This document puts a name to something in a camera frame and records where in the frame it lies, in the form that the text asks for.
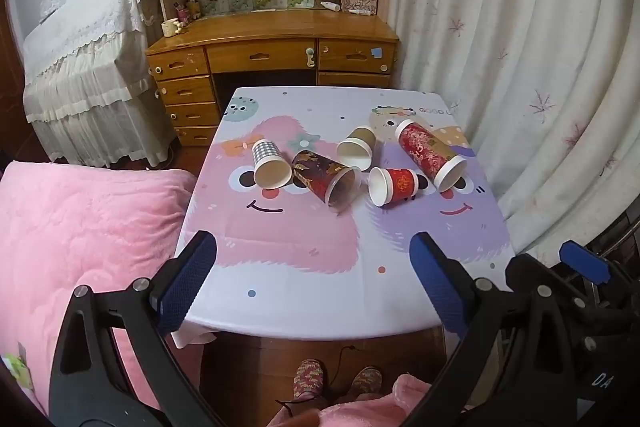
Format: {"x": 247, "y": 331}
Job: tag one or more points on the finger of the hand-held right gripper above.
{"x": 530, "y": 269}
{"x": 585, "y": 263}

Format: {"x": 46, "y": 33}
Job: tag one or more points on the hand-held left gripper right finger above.
{"x": 440, "y": 282}

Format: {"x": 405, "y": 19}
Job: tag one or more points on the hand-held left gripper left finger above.
{"x": 186, "y": 277}

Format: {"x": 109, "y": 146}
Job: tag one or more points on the small red paper cup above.
{"x": 395, "y": 186}

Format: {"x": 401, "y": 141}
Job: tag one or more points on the tall red floral cup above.
{"x": 430, "y": 152}

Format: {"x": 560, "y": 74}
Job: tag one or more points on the checkered paper cup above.
{"x": 270, "y": 164}

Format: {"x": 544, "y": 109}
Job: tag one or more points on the dark maroon patterned cup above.
{"x": 322, "y": 177}

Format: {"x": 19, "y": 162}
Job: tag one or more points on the brown paper cup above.
{"x": 356, "y": 148}

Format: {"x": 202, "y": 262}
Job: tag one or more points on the pink blanket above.
{"x": 85, "y": 237}

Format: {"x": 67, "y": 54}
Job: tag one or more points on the person's right knitted slipper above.
{"x": 367, "y": 383}

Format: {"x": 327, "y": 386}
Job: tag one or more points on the person's knitted slipper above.
{"x": 367, "y": 383}
{"x": 310, "y": 379}

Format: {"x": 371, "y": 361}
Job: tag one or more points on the cartoon printed tablecloth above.
{"x": 310, "y": 257}

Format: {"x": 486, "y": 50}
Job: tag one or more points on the patterned slippers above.
{"x": 330, "y": 369}

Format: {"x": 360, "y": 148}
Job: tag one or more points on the person's pink fleece clothing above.
{"x": 360, "y": 412}

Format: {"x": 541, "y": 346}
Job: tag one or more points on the person's left knitted slipper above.
{"x": 310, "y": 379}

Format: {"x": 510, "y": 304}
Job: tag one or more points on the green paper tag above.
{"x": 17, "y": 369}

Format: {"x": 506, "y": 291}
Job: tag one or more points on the white patterned curtain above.
{"x": 510, "y": 57}

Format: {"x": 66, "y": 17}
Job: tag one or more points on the lace cloth covered furniture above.
{"x": 90, "y": 77}

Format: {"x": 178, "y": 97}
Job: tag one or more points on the wooden desk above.
{"x": 270, "y": 57}

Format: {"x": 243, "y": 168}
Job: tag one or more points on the white mug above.
{"x": 171, "y": 28}

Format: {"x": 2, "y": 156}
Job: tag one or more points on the pen holder with pens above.
{"x": 186, "y": 9}

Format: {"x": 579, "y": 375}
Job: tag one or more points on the small white bottle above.
{"x": 330, "y": 6}

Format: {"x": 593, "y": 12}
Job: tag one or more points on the metal chair frame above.
{"x": 617, "y": 237}

